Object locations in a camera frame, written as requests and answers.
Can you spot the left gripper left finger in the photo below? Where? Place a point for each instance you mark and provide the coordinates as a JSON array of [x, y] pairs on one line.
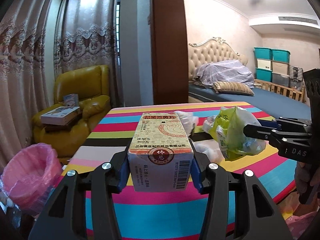
[[64, 214]]

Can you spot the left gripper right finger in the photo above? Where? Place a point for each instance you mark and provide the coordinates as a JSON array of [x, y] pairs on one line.
[[239, 205]]

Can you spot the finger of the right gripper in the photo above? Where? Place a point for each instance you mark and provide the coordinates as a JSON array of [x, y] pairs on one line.
[[287, 123], [263, 133]]

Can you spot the green plastic bag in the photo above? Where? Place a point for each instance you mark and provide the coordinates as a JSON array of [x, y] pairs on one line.
[[227, 129]]

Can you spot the white tissue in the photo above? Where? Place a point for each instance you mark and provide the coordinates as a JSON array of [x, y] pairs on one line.
[[211, 149]]

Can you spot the beige medicine box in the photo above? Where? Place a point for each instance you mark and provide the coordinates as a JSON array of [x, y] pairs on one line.
[[160, 154]]

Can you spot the pink lined trash bin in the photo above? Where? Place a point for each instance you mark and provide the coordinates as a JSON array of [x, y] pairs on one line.
[[30, 176]]

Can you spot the right hand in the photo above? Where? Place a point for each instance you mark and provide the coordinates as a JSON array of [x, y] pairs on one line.
[[304, 176]]

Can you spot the blue bed mattress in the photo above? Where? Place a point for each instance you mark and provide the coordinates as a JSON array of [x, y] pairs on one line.
[[271, 103]]

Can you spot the gold striped pillow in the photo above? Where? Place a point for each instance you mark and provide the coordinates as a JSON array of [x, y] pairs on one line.
[[226, 87]]

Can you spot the teal storage bins stack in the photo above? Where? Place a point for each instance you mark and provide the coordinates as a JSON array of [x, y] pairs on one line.
[[272, 65]]

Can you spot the colourful striped rug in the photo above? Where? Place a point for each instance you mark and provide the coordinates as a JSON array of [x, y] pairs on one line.
[[176, 192]]

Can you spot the purple striped duvet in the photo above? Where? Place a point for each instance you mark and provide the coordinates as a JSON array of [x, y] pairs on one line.
[[229, 71]]

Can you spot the beige tufted headboard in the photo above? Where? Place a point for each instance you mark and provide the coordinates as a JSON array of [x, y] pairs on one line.
[[214, 49]]

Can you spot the large white book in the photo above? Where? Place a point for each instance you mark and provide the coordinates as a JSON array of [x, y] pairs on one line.
[[60, 116]]

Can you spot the dark wooden door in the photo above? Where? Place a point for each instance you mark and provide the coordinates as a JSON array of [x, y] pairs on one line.
[[169, 52]]

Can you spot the small blue booklet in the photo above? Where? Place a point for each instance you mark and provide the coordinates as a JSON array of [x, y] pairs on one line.
[[71, 100]]

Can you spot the yellow leather armchair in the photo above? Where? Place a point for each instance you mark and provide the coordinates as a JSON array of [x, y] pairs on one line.
[[81, 100]]

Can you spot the pink lace curtain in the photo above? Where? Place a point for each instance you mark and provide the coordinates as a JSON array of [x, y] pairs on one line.
[[43, 61]]

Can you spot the wooden crib rail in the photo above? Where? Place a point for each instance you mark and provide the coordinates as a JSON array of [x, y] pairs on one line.
[[282, 90]]

